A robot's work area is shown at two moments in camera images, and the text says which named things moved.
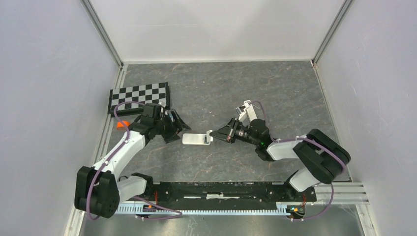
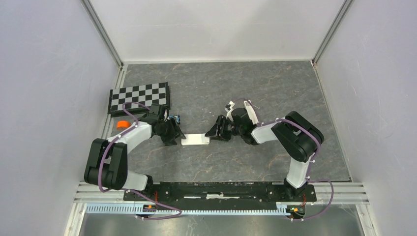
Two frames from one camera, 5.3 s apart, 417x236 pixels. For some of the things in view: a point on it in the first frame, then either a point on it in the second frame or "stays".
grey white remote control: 194,139 stays
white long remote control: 251,113 stays
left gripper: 175,127 → 175,132
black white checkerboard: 130,101 stays
